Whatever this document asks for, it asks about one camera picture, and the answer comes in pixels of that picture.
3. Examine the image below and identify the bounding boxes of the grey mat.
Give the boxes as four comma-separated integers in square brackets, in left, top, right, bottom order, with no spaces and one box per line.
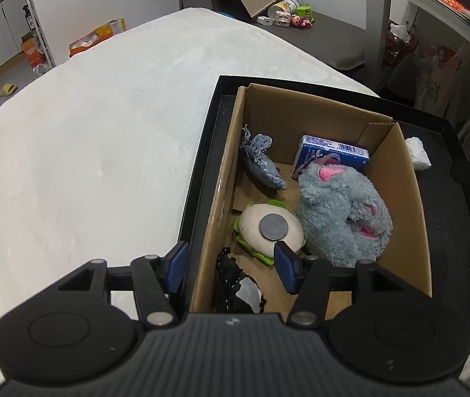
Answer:
[255,8,366,71]

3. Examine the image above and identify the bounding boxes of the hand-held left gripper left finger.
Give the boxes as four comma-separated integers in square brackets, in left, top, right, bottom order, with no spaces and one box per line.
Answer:
[57,241,190,327]

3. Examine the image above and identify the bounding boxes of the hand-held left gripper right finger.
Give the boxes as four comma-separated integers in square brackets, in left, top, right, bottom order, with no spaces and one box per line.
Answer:
[273,242,417,327]

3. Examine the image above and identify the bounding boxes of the white can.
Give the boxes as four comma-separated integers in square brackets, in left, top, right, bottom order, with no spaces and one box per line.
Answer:
[268,0,305,17]

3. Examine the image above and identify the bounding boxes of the blue tissue pack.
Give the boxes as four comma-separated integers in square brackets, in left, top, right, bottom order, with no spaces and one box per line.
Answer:
[292,134,371,180]

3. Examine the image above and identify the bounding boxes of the red basket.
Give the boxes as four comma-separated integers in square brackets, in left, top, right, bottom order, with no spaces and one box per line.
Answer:
[384,29,419,69]

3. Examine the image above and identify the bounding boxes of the printed plastic bag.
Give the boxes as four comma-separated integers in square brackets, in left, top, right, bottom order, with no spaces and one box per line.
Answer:
[414,43,463,112]

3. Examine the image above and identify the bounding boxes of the white cabinet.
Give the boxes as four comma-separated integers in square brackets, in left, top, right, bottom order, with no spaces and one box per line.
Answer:
[0,0,56,79]

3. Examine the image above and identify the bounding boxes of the grey plush toy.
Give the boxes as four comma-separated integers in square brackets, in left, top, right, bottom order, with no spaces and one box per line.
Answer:
[297,161,394,269]

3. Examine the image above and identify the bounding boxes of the orange box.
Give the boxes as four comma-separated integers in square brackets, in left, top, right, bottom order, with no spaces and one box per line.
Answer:
[21,33,46,69]

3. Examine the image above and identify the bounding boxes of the cardboard box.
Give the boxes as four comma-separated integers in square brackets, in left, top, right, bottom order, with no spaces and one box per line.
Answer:
[189,83,433,315]

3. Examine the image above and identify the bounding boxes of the black plush car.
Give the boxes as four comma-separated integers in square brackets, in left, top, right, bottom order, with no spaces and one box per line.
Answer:
[216,247,268,314]

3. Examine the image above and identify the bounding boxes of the plush burger toy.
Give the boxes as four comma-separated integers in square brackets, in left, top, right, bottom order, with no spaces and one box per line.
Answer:
[234,199,305,264]

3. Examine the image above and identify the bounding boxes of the grey fish plush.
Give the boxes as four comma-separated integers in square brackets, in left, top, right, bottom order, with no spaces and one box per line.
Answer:
[241,126,287,192]

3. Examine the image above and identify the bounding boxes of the black tray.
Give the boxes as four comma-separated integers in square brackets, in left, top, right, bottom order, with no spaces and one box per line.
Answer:
[175,75,470,337]

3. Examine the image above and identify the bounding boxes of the yellow carton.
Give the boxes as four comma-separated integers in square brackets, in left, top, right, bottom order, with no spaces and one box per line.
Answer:
[69,19,126,56]

